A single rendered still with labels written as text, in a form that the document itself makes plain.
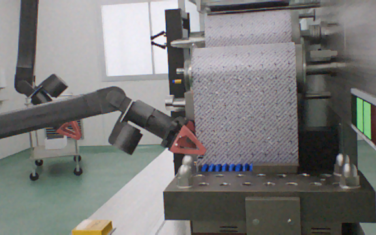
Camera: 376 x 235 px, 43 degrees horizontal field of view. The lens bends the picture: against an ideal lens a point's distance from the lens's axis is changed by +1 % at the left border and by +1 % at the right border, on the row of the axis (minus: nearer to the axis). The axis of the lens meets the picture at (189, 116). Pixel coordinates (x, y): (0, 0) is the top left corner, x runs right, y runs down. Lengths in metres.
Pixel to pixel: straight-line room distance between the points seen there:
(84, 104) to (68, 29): 6.20
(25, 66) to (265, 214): 1.02
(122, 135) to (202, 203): 0.28
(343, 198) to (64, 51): 6.59
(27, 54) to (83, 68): 5.55
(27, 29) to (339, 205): 1.14
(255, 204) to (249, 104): 0.28
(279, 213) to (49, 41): 6.68
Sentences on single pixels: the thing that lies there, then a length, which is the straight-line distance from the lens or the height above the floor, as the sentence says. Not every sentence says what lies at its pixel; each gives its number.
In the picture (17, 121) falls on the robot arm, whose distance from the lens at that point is 1.14.
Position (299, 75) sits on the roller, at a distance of 1.10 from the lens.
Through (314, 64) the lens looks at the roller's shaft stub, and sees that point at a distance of 1.14.
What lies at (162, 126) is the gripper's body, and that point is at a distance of 1.11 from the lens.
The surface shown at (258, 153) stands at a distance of 1.11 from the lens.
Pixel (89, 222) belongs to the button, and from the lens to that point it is 1.15.
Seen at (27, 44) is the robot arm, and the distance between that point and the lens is 1.67.
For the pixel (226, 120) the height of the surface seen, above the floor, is 1.14.
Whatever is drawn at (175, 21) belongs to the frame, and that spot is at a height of 1.40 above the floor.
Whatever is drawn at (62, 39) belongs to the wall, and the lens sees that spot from 7.33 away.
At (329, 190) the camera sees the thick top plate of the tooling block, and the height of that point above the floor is 1.03.
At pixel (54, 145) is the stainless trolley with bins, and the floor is 0.31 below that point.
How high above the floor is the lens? 1.29
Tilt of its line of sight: 7 degrees down
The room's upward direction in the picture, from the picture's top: 3 degrees counter-clockwise
